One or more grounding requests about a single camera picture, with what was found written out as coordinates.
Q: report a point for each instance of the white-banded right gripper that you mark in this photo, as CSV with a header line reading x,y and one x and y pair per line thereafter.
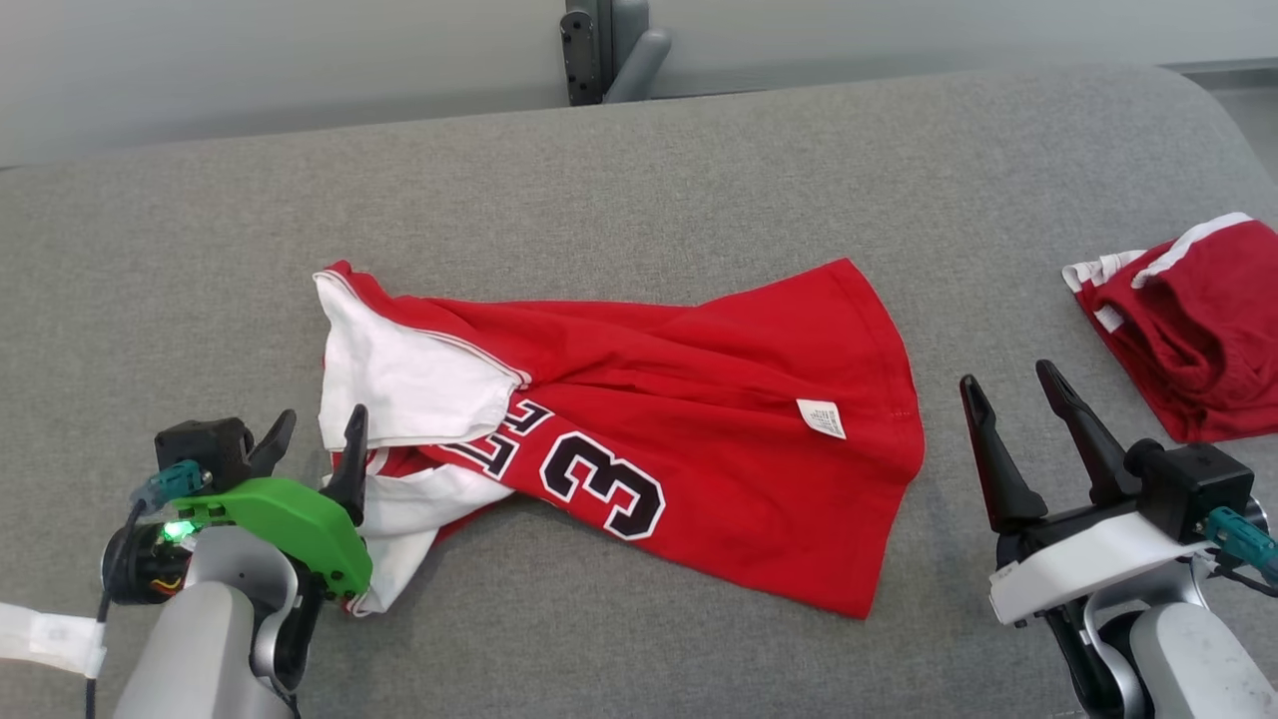
x,y
1088,564

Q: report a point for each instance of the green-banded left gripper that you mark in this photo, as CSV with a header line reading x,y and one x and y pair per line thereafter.
x,y
290,514

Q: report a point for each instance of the red shorts with white trim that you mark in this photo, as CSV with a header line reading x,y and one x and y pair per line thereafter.
x,y
1208,340

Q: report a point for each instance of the red basketball jersey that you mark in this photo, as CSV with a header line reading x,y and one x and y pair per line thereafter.
x,y
719,399

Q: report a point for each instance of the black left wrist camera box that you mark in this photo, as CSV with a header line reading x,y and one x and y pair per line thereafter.
x,y
205,444

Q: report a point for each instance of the grey slotted metal post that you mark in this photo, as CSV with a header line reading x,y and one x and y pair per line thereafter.
x,y
624,40

